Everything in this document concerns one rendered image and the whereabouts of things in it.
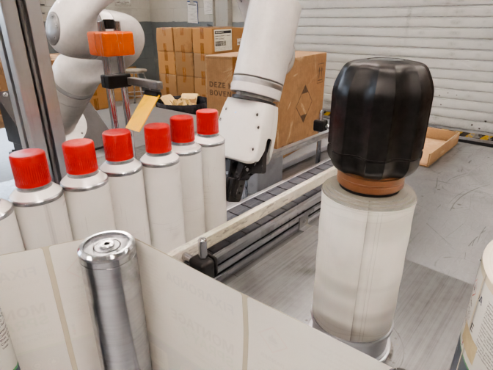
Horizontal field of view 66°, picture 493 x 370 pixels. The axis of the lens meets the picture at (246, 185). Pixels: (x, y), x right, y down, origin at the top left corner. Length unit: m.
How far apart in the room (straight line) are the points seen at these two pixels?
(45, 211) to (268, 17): 0.41
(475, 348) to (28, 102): 0.55
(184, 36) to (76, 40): 3.49
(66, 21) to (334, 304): 0.81
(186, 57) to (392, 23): 2.28
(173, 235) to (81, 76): 0.66
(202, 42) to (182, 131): 3.74
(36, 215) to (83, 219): 0.05
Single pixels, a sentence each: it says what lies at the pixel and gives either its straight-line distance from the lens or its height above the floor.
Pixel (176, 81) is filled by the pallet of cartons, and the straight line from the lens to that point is 4.62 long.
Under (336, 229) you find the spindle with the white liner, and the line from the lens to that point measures 0.36.
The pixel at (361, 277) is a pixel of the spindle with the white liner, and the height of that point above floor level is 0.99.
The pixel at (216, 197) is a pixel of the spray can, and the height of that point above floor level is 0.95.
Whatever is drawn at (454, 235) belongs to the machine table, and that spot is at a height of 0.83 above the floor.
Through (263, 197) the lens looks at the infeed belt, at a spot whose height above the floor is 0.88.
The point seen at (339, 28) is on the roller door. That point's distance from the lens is 5.05.
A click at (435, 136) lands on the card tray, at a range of 1.48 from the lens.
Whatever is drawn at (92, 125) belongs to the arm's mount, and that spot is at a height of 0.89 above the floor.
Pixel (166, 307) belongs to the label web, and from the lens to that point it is 0.30.
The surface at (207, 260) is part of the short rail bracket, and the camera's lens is 0.51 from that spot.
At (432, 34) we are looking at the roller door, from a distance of 4.69.
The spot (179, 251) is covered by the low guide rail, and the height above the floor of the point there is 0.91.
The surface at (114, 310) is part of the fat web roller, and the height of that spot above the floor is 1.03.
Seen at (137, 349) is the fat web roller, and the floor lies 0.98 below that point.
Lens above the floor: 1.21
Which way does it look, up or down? 23 degrees down
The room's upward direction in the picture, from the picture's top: straight up
